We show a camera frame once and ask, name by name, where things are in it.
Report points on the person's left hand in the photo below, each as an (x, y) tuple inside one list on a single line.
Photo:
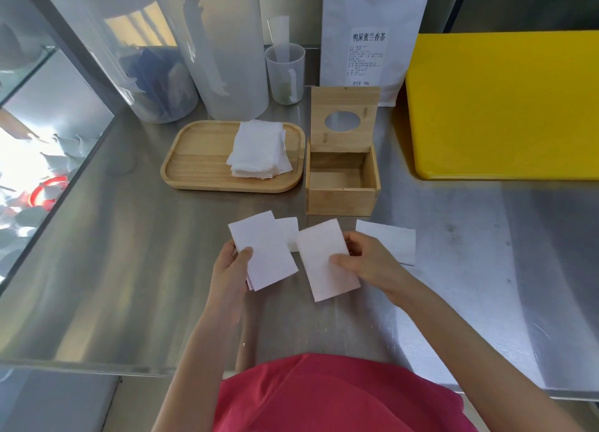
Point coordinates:
[(224, 286)]

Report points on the person's right hand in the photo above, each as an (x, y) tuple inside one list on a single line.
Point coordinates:
[(374, 268)]

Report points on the person's left thumb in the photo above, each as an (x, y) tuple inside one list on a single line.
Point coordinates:
[(245, 261)]

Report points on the person's right thumb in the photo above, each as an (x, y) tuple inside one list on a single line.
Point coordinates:
[(345, 260)]

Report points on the white napkin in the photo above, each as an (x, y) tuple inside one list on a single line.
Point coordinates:
[(291, 232), (320, 258), (391, 239), (266, 249)]

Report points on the person's left forearm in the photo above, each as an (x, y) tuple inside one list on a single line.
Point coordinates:
[(206, 366)]

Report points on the person's right forearm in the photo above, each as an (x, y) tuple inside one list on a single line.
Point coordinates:
[(468, 352)]

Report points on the wooden tissue box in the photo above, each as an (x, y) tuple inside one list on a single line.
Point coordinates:
[(341, 193)]

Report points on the oval wooden tray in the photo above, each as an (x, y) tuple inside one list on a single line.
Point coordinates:
[(201, 158)]

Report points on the stack of white napkins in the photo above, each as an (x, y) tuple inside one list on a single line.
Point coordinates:
[(259, 148)]

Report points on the red shirt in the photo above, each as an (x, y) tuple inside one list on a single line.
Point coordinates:
[(337, 399)]

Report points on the clear measuring cup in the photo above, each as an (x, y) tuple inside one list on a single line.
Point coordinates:
[(285, 73)]

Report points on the tall clear plastic container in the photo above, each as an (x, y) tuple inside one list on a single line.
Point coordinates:
[(224, 52)]

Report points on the red round object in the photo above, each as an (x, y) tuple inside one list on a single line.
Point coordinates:
[(47, 194)]

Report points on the clear container with blue packets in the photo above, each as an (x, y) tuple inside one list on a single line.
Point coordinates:
[(140, 71)]

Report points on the yellow cutting board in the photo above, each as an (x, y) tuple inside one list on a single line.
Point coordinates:
[(505, 104)]

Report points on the white labelled pouch bag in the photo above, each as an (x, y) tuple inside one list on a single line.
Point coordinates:
[(369, 29)]

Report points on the glass display panel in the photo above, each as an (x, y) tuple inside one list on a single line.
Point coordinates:
[(51, 132)]

